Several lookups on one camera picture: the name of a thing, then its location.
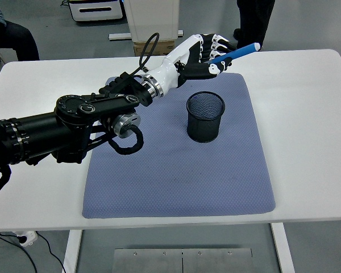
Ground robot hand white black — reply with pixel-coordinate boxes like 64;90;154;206
155;33;237;90

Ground blue marker pen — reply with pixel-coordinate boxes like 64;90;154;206
207;42;261;65

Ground black mesh pen holder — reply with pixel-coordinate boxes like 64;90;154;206
186;90;226;143

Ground brown cardboard box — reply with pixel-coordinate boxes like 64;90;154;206
133;39;176;57

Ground white cabinet panel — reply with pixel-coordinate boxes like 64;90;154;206
124;0;180;43

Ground white base bar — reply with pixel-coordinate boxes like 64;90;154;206
108;30;185;40

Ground white appliance with black slot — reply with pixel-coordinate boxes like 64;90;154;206
68;0;123;22

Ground person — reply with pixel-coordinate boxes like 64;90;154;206
0;0;40;62
232;0;276;52

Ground blue-grey quilted mat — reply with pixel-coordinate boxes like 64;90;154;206
81;72;276;219

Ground white table leg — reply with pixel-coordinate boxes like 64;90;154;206
61;229;83;273
269;223;296;273

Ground white power strip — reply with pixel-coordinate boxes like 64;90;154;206
13;230;38;247

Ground black floor cable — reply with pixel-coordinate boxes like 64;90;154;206
0;231;38;273
35;233;66;273

